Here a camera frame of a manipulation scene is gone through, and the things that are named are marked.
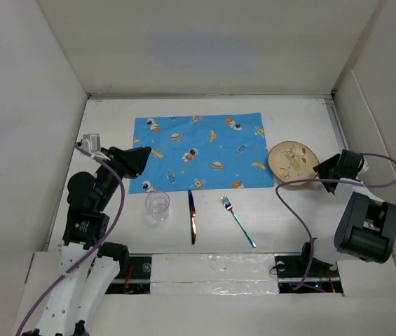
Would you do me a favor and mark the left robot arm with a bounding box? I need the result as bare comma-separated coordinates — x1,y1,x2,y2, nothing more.
16,145,151,335

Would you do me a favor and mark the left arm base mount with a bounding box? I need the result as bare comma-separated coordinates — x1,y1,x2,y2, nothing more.
106,254,152,295

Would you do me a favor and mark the beige ceramic plate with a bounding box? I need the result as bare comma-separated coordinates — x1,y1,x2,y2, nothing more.
267,141,319,183

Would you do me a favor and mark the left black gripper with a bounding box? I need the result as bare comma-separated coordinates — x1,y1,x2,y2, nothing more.
94,146,149,211

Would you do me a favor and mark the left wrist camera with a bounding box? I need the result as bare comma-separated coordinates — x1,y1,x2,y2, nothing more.
76,133,101,154

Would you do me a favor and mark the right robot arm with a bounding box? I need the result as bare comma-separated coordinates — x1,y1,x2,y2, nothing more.
297,150,396,276

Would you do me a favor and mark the blue space-print cloth placemat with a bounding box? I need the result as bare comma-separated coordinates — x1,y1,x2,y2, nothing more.
129,113,274,194

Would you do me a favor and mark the iridescent fork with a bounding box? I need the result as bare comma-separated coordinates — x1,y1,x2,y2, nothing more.
221,195,257,249

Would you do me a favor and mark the iridescent table knife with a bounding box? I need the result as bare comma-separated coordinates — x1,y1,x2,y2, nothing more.
188,190,197,245

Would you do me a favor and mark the clear plastic cup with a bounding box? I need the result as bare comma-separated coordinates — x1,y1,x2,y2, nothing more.
145,190,170,226

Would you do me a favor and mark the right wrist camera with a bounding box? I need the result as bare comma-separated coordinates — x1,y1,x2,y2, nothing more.
358,157,369,175

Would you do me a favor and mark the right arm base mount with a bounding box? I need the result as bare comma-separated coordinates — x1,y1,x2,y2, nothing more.
269,254,343,294

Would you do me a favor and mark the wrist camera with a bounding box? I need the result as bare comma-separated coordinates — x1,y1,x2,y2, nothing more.
76,133,101,154
358,157,369,175

